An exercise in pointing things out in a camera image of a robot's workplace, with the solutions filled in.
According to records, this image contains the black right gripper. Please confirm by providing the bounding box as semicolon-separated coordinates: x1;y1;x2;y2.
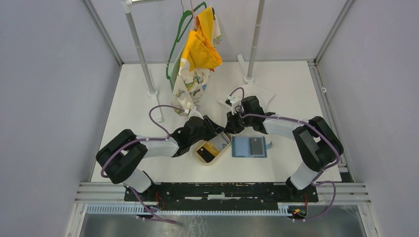
224;109;252;134

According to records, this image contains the blue leather card holder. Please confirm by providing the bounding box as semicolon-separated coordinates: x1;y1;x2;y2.
231;136;273;158

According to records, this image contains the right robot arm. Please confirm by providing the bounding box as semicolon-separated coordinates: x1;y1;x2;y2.
225;96;344;201

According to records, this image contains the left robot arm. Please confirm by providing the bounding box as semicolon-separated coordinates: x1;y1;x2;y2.
95;116;225;201

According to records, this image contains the beige oval tray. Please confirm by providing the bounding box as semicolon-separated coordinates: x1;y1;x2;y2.
194;133;232;165

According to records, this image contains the white crumpled cloth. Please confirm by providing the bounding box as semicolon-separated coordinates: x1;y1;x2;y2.
218;84;275;109

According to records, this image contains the dinosaur print hanging cloth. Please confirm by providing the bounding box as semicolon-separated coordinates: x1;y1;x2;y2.
170;6;223;117

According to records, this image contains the right rack pole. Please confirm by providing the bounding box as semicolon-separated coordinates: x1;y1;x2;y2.
237;0;265;84

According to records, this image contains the rack pole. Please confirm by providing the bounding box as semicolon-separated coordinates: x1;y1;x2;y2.
119;0;160;107
237;0;265;84

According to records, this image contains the yellow hanging cloth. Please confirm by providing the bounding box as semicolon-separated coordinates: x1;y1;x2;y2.
180;6;222;72

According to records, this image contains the green clothes hanger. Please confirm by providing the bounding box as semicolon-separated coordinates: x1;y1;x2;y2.
166;1;207;81

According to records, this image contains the left rack pole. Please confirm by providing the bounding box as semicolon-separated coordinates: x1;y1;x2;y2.
119;0;160;107

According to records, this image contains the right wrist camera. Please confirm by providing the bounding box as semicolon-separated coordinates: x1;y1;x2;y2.
225;96;241;112

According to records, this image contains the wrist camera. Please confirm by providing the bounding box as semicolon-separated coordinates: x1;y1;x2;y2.
225;96;241;112
184;107;204;119

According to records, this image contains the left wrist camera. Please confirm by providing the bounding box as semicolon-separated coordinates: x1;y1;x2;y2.
184;107;204;119

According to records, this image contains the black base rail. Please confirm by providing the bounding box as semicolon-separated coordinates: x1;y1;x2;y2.
139;182;319;211

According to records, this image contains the white slotted cable duct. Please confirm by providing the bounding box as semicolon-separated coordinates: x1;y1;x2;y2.
85;204;308;217

